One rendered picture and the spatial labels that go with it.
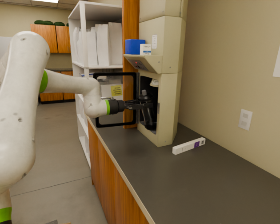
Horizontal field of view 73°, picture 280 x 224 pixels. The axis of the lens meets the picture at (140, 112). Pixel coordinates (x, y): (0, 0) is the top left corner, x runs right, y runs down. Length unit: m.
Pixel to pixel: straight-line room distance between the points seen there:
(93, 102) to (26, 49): 0.50
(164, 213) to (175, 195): 0.12
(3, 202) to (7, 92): 0.28
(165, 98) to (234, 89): 0.43
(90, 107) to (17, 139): 0.64
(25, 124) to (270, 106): 1.08
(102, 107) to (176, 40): 0.56
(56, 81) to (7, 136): 0.50
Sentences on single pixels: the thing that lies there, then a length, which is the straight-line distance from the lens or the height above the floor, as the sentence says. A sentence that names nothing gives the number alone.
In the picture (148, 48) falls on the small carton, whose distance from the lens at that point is 1.14.
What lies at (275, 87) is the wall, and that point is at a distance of 1.16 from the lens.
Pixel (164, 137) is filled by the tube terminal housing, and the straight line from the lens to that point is 1.24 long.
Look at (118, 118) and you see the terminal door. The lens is 1.41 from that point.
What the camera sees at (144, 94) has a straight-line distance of 1.22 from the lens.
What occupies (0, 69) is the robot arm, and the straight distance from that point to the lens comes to 0.85.
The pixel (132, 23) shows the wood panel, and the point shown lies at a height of 1.71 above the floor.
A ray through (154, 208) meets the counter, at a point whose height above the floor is 0.94.
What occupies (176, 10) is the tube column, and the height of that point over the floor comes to 1.74.
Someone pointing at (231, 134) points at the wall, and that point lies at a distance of 1.35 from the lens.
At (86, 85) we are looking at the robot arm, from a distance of 1.07.
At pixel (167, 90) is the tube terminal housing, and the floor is 1.31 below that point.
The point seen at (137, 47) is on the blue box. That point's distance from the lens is 1.25.
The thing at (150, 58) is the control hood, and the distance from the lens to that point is 1.06.
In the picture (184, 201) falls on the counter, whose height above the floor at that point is 0.94.
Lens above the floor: 1.53
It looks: 18 degrees down
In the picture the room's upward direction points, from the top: 1 degrees clockwise
